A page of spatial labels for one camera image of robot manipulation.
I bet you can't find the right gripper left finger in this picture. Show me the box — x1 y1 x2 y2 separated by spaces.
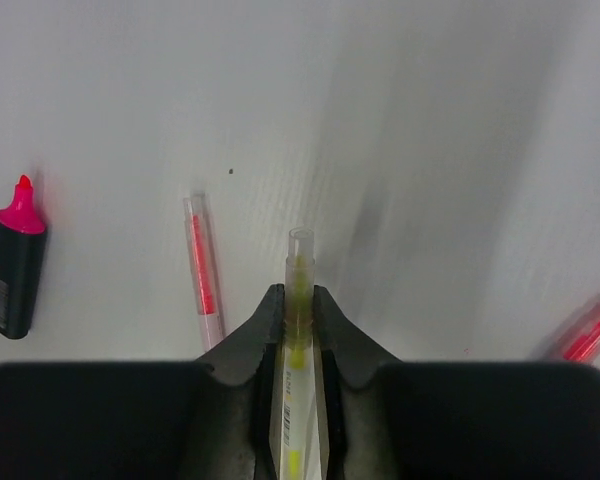
0 285 284 479

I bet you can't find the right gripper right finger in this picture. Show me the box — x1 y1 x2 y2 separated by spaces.
313 287 600 479

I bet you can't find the yellow highlighter pen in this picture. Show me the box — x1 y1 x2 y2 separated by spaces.
273 254 329 480

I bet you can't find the black pink highlighter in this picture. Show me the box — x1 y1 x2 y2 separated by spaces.
0 175 48 340

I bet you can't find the thin red pen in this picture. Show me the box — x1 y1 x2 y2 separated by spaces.
183 192 225 352

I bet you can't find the grey purple marker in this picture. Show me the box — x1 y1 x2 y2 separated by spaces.
542 306 600 364

